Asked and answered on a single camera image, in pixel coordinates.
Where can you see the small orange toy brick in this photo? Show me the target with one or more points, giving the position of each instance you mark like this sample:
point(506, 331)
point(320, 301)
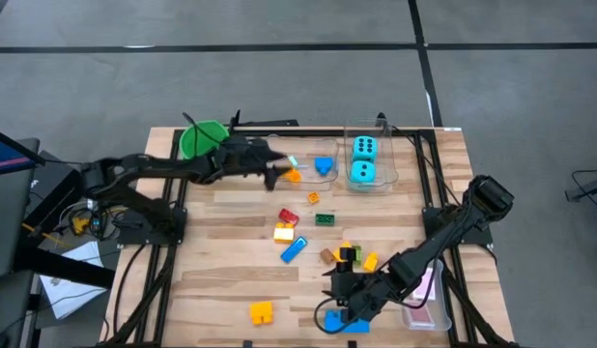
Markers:
point(313, 197)

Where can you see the white paper sheets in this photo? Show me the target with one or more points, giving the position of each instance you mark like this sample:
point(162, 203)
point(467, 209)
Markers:
point(71, 285)

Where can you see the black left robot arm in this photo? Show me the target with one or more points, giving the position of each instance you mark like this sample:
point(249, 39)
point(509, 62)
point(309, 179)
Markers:
point(153, 166)

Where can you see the picture card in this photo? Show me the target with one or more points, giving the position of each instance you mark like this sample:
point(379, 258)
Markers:
point(426, 287)
point(420, 314)

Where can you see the tall clear plastic bin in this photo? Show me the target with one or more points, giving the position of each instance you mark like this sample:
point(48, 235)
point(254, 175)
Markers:
point(385, 159)

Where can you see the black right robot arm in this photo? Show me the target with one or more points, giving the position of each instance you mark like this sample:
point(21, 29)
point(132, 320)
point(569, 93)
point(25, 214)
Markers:
point(453, 232)

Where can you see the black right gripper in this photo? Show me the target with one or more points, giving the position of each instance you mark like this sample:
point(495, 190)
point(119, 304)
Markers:
point(356, 295)

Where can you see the small brown block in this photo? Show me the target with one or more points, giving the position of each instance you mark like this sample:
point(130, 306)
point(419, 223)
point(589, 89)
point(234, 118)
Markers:
point(326, 256)

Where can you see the small blue toy block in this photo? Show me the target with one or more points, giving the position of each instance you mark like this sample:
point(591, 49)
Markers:
point(323, 164)

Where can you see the grey floor device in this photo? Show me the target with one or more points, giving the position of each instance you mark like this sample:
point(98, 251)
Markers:
point(595, 189)

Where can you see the blue screen monitor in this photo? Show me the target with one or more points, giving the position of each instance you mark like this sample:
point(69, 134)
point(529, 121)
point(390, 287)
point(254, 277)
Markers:
point(6, 154)

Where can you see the red toy brick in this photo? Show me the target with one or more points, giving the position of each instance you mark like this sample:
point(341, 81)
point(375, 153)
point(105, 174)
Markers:
point(288, 216)

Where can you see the yellow and orange toy brick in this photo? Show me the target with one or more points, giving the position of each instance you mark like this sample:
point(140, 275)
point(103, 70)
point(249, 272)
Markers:
point(283, 234)

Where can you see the long blue brick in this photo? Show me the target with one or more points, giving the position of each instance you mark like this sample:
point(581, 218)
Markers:
point(293, 249)

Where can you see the small mint toy piece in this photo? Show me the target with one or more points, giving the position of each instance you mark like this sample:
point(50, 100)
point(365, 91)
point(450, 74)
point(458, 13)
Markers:
point(292, 161)

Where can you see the black computer case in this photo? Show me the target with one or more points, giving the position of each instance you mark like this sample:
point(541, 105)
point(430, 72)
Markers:
point(52, 183)

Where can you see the frosted clear plastic bin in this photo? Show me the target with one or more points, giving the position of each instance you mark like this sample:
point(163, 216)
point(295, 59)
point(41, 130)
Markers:
point(441, 309)

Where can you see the dark green toy brick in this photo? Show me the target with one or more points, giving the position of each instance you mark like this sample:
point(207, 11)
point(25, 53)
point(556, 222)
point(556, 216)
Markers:
point(324, 219)

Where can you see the large blue toy block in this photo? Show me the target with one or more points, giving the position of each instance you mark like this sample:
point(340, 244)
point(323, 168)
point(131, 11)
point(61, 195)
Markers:
point(333, 321)

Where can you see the teal foam die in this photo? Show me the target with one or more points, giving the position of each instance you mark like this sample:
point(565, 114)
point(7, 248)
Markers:
point(364, 148)

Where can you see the small yellow-orange toy block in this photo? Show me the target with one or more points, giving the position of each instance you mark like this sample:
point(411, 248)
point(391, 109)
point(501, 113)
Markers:
point(370, 262)

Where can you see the wide clear plastic bin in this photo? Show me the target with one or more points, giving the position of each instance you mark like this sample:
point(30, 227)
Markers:
point(308, 183)

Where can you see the teal green toy block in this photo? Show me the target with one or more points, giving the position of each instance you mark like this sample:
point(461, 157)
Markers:
point(363, 173)

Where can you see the lime green toy brick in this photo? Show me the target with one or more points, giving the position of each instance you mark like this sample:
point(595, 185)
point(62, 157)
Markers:
point(358, 255)

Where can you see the green monster face bucket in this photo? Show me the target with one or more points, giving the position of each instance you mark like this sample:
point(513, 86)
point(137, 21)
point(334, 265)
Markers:
point(197, 145)

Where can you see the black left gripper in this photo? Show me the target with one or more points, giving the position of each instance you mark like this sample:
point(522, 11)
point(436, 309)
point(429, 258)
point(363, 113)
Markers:
point(238, 159)

